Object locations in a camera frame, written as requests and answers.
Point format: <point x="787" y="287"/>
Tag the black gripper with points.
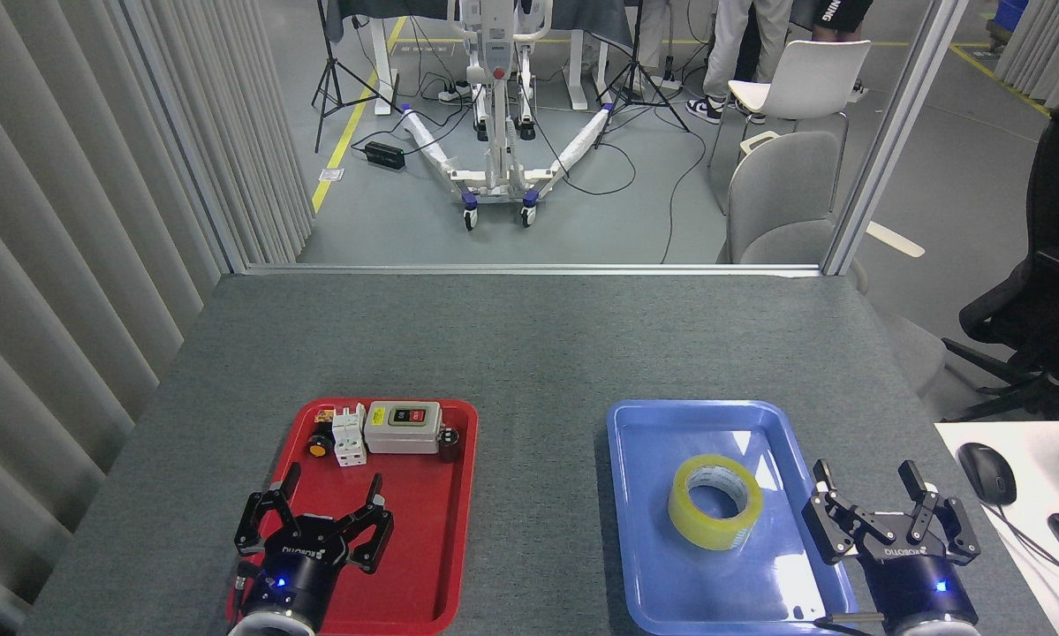
<point x="913" y="583"/>
<point x="304" y="570"/>

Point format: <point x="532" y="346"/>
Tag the yellow tape roll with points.
<point x="714" y="534"/>

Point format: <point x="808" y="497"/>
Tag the black orange push button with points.
<point x="319" y="446"/>

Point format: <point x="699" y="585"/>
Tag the white circuit breaker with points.
<point x="349" y="437"/>

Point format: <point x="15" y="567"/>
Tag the black computer mouse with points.
<point x="987" y="473"/>

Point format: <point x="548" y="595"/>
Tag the red plastic tray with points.
<point x="423" y="530"/>

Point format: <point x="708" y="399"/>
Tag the small yellow red part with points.
<point x="324" y="415"/>

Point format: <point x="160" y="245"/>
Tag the white side desk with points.
<point x="1037" y="477"/>

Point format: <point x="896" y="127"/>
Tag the blue plastic tray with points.
<point x="653" y="565"/>

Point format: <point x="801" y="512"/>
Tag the pale wooden plank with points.
<point x="896" y="239"/>

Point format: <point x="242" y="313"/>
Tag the grey upholstered chair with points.
<point x="781" y="194"/>

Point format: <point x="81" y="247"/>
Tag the white floor label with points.
<point x="331" y="175"/>

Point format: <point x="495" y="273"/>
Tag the grey ribbed partition panel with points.
<point x="52" y="265"/>
<point x="1050" y="44"/>

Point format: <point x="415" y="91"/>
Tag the black power adapter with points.
<point x="384" y="155"/>

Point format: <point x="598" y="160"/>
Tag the white stand on wheels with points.
<point x="498" y="159"/>

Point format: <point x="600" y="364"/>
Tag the white plastic chair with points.
<point x="803" y="79"/>

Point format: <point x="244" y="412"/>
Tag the black tripod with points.
<point x="637" y="53"/>
<point x="327" y="35"/>

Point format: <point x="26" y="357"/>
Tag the person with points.
<point x="838" y="11"/>
<point x="732" y="44"/>

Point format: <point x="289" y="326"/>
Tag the blue bin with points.
<point x="1013" y="13"/>

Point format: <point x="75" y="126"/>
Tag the grey switch box red button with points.
<point x="401" y="433"/>

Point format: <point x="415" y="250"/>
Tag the black round knob switch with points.
<point x="448" y="444"/>

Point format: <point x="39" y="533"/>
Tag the silver aluminium rail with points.
<point x="529" y="269"/>

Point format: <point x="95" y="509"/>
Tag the silver aluminium post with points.
<point x="900" y="132"/>

